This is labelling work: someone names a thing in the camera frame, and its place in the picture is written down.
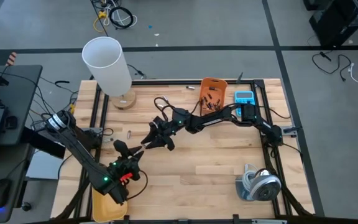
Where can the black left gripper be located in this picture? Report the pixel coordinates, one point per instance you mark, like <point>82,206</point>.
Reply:
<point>126,163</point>

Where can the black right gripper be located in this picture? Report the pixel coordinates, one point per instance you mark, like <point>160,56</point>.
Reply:
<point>166,130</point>

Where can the silver purple battery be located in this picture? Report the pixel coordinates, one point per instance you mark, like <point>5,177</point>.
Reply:
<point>165,98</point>
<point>190,87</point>

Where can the yellow plastic bin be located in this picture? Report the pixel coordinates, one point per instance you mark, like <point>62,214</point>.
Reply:
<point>104,208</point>

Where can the batteries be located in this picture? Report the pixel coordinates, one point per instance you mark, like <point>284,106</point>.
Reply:
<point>212,88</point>

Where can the orange plastic bin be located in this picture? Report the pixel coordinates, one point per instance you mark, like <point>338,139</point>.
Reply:
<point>219,84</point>

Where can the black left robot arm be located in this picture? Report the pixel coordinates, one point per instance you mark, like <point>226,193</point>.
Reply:
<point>82,152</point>

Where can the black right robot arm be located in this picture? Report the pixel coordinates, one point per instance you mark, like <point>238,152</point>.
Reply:
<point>216,119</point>

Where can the white cylinder table lamp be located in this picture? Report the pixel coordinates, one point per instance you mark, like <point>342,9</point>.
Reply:
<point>107,68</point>

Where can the black slanted panel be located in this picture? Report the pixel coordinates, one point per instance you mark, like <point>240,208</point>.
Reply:
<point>42,144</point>

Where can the white box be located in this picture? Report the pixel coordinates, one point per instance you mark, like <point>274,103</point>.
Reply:
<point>42,168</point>

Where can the blue calculator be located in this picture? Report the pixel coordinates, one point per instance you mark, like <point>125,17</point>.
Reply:
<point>244,96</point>

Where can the black power adapter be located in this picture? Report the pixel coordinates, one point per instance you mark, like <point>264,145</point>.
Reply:
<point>36,125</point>

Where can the black clamp lever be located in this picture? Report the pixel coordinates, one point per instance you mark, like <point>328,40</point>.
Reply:
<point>240,78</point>

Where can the grey round device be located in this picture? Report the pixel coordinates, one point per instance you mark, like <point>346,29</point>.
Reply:
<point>264,186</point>

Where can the black caster wheel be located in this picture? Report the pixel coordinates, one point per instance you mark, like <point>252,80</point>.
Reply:
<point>26,206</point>

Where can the black round desk object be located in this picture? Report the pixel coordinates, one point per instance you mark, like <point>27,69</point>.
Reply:
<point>11,123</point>

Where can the black side desk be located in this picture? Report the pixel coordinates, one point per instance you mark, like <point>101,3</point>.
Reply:
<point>20,93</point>

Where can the black computer mouse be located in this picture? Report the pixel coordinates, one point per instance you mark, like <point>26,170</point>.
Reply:
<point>0,191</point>

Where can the orange black striped block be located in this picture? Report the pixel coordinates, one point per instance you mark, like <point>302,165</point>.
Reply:
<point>11,59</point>

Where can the black computer tower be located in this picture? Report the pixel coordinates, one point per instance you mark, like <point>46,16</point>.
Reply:
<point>337,21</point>

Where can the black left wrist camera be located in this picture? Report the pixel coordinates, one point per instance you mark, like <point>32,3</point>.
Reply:
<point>121,147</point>

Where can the silver mounting bracket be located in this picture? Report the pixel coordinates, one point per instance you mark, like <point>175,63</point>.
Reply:
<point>92,130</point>

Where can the black aluminium table frame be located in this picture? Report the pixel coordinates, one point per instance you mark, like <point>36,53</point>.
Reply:
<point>172,82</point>

